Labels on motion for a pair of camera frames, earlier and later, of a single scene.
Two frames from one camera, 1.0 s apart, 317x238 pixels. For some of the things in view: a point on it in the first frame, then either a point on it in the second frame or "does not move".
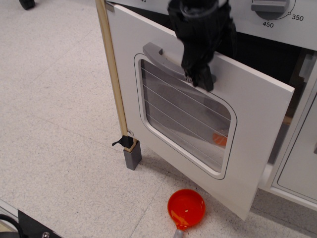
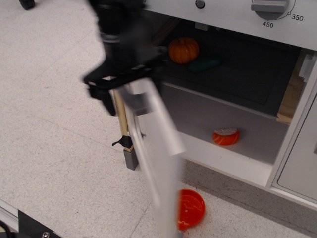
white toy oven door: [220, 141] -> [159, 146]
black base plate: [31, 228] does not move
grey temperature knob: [270, 10] does not move
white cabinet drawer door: [297, 175] does not move
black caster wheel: [27, 4] does not move
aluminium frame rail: [7, 209] does not move
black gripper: [200, 24] -> [125, 63]
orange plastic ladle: [186, 208] does not move
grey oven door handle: [166, 61] -> [139, 103]
